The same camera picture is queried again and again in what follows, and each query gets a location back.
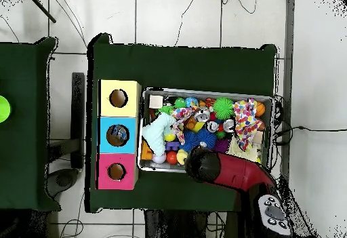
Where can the mint green waffle cloth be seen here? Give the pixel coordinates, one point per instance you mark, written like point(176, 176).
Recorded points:
point(158, 132)

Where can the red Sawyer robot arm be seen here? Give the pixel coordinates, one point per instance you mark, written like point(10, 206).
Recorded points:
point(235, 170)

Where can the wooden box with three holes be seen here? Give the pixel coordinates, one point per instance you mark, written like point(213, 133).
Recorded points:
point(104, 140)

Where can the plain wooden block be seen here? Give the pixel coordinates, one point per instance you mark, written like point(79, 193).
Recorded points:
point(156, 101)

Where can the crushed silver can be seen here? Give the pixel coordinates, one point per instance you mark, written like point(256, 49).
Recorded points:
point(202, 113)

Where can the yellow plush toy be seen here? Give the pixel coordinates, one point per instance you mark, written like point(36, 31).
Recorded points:
point(181, 156)

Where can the large green spiky ball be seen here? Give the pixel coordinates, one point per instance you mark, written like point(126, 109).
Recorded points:
point(223, 108)

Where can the dark green tablecloth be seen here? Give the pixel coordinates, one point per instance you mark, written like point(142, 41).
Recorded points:
point(176, 67)
point(24, 154)

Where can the large polka dot cloth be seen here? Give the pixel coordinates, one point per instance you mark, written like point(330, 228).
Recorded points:
point(245, 118)

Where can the black monitor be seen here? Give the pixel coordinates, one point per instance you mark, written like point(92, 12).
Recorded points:
point(78, 113)

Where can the grey stand base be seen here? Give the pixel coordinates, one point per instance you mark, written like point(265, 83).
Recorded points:
point(62, 179)

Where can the bright green round lid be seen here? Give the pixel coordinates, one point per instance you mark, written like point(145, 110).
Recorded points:
point(4, 109)

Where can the black rod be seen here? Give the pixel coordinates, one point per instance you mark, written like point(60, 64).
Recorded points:
point(42, 8)

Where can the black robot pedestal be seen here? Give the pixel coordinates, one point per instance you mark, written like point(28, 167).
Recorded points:
point(173, 227)

